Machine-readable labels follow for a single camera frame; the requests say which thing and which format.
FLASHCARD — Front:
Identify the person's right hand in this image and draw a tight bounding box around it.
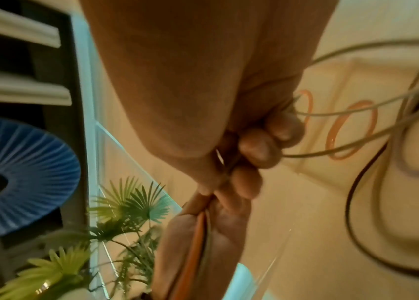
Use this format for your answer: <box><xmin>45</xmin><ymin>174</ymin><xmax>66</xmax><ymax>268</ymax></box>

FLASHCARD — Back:
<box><xmin>80</xmin><ymin>0</ymin><xmax>340</xmax><ymax>200</ymax></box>

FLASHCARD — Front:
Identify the person's left hand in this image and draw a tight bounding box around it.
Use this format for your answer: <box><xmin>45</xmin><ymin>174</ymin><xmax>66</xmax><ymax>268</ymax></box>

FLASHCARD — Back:
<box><xmin>154</xmin><ymin>191</ymin><xmax>252</xmax><ymax>300</ymax></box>

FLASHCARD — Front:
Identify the orange cable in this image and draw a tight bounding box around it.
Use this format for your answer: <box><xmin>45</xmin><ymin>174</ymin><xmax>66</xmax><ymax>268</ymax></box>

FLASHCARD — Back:
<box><xmin>172</xmin><ymin>211</ymin><xmax>210</xmax><ymax>300</ymax></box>

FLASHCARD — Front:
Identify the pile of cables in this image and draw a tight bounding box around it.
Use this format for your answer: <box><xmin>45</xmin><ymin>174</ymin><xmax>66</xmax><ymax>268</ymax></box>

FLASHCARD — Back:
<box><xmin>344</xmin><ymin>0</ymin><xmax>419</xmax><ymax>279</ymax></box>

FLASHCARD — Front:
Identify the cream three-drawer organiser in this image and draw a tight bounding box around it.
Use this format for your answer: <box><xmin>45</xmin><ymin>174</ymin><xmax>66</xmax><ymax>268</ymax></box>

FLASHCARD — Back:
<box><xmin>287</xmin><ymin>55</ymin><xmax>419</xmax><ymax>182</ymax></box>

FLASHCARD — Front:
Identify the dark green plant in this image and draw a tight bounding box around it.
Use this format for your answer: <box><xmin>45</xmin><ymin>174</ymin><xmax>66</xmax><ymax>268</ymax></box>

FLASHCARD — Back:
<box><xmin>0</xmin><ymin>175</ymin><xmax>173</xmax><ymax>300</ymax></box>

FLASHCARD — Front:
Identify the bright window corner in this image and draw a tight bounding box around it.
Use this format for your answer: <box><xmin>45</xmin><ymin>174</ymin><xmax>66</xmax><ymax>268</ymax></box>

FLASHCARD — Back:
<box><xmin>70</xmin><ymin>12</ymin><xmax>107</xmax><ymax>206</ymax></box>

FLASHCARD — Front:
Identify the white flat bar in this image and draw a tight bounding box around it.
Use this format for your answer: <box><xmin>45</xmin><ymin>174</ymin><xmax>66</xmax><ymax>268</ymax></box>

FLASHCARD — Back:
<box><xmin>0</xmin><ymin>68</ymin><xmax>73</xmax><ymax>106</ymax></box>
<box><xmin>0</xmin><ymin>2</ymin><xmax>62</xmax><ymax>49</ymax></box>

